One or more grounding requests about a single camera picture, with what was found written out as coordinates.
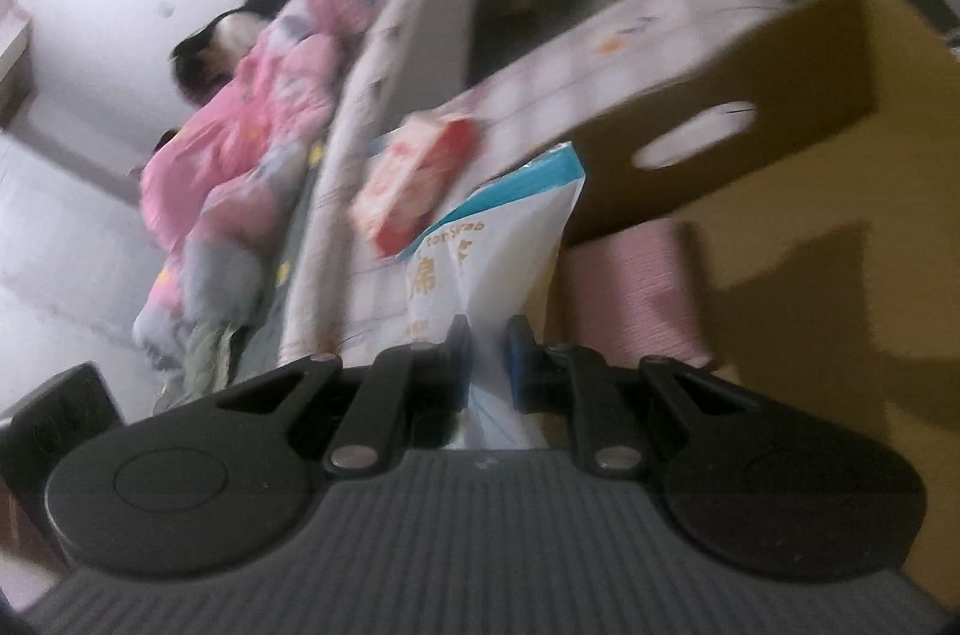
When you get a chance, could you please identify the brown cardboard box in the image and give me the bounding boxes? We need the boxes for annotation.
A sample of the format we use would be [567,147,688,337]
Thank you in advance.
[559,0,960,523]

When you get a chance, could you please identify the white light blue tissue packet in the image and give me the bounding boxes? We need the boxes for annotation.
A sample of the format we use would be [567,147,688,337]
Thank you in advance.
[409,144,586,452]

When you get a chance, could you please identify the plaid printed mattress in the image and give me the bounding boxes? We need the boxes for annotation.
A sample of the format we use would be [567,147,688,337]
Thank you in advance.
[315,0,788,366]

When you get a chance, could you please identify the pink printed quilt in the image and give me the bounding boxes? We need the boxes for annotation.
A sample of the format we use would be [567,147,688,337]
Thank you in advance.
[133,0,376,351]

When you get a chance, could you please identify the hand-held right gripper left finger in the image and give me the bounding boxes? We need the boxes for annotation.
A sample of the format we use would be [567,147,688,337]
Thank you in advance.
[214,316,473,477]

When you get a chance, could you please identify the pink towel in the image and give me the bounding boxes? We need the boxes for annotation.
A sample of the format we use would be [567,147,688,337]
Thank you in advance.
[559,219,713,374]

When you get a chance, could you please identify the grey bed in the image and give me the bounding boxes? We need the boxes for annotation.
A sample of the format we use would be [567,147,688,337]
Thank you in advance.
[157,0,482,396]

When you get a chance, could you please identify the white fringed blanket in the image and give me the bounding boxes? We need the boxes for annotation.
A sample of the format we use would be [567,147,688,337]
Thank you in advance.
[277,0,481,366]

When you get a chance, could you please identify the red wet wipes pack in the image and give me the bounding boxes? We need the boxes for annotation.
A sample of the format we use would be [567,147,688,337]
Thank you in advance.
[351,110,481,261]

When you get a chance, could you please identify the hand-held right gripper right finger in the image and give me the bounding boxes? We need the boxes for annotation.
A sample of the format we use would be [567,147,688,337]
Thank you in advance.
[506,314,762,478]

